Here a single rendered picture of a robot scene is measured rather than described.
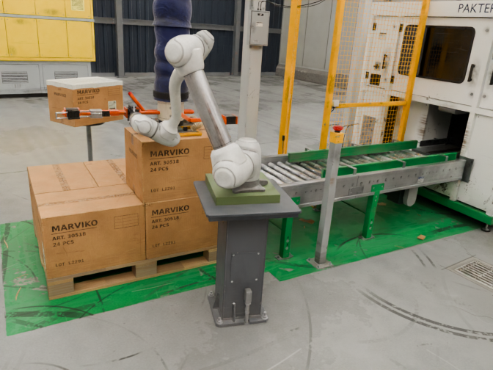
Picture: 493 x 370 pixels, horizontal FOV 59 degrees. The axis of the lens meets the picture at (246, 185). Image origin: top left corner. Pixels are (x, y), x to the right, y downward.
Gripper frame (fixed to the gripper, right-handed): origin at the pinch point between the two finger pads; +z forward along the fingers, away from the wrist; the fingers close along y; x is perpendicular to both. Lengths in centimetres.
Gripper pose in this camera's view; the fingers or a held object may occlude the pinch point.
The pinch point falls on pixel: (129, 112)
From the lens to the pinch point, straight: 284.3
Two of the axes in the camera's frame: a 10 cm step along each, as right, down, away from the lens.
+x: 9.0, -1.0, 4.3
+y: -0.6, 9.4, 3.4
